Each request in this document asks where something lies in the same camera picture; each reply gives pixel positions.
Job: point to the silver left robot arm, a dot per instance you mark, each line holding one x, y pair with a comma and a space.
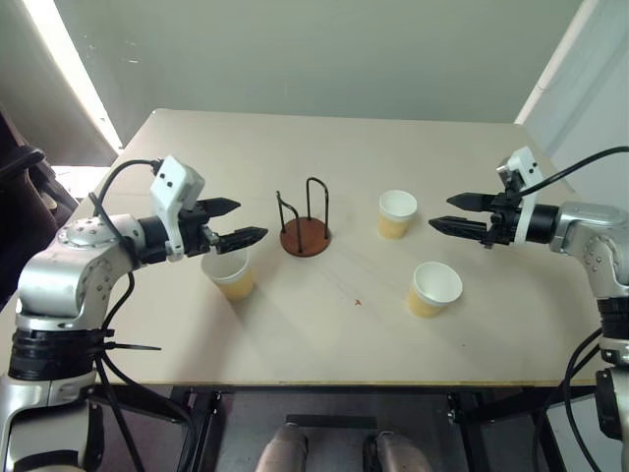
54, 280

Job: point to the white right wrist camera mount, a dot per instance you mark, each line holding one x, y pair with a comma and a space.
525, 169

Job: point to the dark chair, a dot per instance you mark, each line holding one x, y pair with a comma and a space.
24, 196

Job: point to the yellow paper cup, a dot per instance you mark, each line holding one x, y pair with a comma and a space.
395, 214
432, 290
236, 277

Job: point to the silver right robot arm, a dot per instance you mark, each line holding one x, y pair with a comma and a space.
597, 241

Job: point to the white slanted board edge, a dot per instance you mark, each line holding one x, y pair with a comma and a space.
74, 69

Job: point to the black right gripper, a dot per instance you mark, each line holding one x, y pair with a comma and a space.
503, 226

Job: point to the dark rounded grey shape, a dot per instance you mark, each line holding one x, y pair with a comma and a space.
282, 450
400, 454

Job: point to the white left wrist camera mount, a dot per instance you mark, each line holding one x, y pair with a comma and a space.
172, 189

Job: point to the black metal table frame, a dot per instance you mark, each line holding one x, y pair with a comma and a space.
344, 393

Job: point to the white wall panel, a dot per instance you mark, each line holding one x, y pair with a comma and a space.
575, 74

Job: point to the black zip tie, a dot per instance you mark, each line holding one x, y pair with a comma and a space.
132, 347

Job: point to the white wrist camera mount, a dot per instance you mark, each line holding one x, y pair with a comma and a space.
172, 189
525, 169

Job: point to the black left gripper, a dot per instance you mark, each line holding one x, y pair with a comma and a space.
194, 236

